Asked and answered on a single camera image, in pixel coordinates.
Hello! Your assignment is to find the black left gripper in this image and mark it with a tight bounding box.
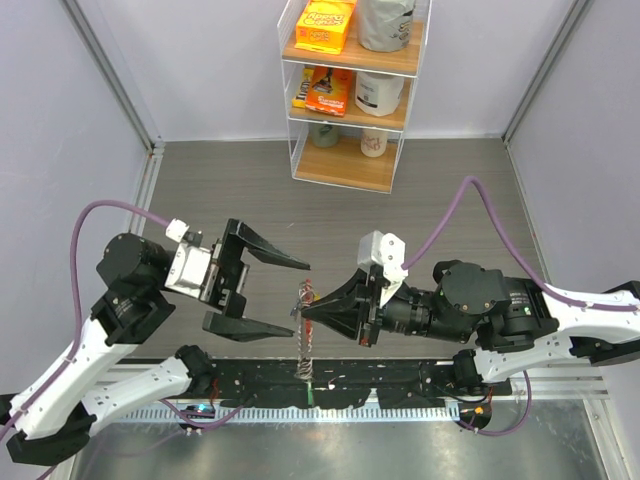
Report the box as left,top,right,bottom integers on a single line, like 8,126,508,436
156,218,312,336

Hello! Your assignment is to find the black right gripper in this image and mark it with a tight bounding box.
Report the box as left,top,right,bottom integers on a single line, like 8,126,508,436
302,264,473,347

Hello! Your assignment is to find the red handled metal key organizer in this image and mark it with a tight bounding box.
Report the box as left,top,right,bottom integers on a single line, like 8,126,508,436
291,279,316,384

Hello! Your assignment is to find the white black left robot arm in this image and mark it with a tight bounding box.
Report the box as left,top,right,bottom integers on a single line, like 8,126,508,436
1,219,310,467

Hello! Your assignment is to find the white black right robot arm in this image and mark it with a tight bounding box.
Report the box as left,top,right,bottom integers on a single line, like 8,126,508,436
302,260,639,395

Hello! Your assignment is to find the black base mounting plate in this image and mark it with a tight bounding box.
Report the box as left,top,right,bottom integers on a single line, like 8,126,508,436
179,359,512,409

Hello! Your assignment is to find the white patterned cup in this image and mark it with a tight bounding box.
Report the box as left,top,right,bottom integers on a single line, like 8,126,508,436
360,129,388,158

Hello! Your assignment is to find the grey green mug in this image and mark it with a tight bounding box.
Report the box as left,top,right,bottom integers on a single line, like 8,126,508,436
309,123,340,148

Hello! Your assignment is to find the yellow black candy box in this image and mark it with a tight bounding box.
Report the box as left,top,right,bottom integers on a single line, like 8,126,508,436
291,65,314,109

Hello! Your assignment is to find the white bag middle shelf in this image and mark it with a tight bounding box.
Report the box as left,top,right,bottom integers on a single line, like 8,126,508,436
355,71,405,117

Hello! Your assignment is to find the orange snack box middle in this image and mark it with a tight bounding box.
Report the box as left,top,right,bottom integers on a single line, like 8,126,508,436
305,66,353,117

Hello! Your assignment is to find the orange snack box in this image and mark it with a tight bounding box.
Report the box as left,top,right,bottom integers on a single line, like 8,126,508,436
305,66,353,117
295,1,357,55

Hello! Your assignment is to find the orange snack box top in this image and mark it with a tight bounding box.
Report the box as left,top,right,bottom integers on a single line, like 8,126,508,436
295,1,357,55

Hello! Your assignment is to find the grey white bag top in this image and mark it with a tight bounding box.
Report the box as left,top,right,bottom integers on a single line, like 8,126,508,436
356,0,416,53

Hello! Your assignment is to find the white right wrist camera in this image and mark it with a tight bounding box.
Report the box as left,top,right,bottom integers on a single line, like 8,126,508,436
357,230,408,307

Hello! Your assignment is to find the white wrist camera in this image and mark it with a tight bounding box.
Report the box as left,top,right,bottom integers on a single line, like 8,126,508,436
357,230,408,307
164,242,211,300

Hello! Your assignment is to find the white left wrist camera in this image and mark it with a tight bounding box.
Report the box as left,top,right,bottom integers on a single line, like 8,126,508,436
164,242,211,300

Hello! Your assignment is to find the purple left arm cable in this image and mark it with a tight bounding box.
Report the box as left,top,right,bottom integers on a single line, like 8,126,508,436
0,200,251,480

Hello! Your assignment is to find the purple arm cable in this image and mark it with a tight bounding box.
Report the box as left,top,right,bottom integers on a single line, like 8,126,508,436
0,200,251,480
403,175,640,437

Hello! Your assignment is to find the slotted white cable duct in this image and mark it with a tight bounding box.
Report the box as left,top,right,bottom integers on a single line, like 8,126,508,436
117,401,460,424

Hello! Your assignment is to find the aluminium frame rail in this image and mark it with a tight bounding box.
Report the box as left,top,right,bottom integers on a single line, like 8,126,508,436
64,139,166,401

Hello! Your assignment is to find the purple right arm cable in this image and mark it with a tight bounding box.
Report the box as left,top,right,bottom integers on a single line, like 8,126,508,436
403,175,640,437

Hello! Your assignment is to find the white wire wooden shelf rack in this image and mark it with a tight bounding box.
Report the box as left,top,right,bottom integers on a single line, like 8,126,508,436
277,1,433,194

